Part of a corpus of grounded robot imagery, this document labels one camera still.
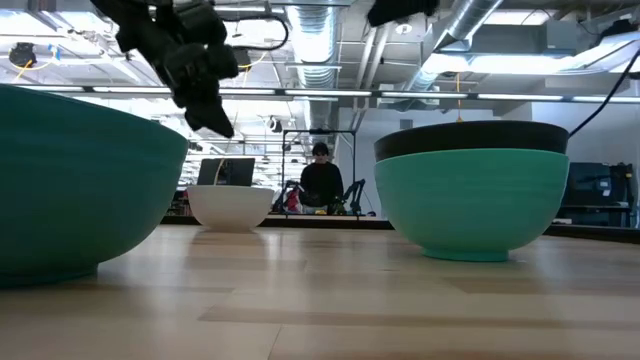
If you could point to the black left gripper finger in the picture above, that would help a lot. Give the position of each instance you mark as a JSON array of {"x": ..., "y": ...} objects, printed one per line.
[
  {"x": 197, "y": 116},
  {"x": 220, "y": 117}
]

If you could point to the teal bowl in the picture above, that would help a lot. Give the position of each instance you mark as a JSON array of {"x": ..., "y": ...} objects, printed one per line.
[{"x": 75, "y": 190}]

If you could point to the black bowl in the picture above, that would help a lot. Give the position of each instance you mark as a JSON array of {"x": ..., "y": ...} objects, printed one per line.
[{"x": 470, "y": 137}]

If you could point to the blue bowl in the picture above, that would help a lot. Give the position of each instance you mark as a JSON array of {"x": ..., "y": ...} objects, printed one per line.
[{"x": 470, "y": 200}]

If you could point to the black background robot arm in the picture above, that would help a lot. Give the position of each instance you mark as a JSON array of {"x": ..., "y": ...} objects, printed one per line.
[
  {"x": 286, "y": 197},
  {"x": 355, "y": 195}
]

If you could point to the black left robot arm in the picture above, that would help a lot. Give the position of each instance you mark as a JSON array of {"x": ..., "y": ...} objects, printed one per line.
[{"x": 145, "y": 25}]

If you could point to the dark background monitor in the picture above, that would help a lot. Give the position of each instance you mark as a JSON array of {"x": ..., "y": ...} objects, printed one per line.
[{"x": 235, "y": 172}]

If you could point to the ceiling strip light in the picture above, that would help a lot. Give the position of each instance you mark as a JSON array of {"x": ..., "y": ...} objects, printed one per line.
[
  {"x": 327, "y": 93},
  {"x": 425, "y": 95},
  {"x": 607, "y": 99},
  {"x": 520, "y": 97}
]

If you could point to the person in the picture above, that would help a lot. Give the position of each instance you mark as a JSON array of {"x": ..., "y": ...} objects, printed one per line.
[{"x": 321, "y": 182}]

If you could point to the black equipment cabinet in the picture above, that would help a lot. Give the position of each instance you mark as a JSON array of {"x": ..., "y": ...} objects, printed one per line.
[{"x": 595, "y": 190}]

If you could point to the silver ventilation duct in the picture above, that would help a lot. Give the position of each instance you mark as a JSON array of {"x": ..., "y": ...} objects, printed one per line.
[
  {"x": 465, "y": 20},
  {"x": 314, "y": 50}
]

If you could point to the black metal stand frame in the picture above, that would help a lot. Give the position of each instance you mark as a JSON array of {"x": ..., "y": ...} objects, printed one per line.
[{"x": 320, "y": 131}]

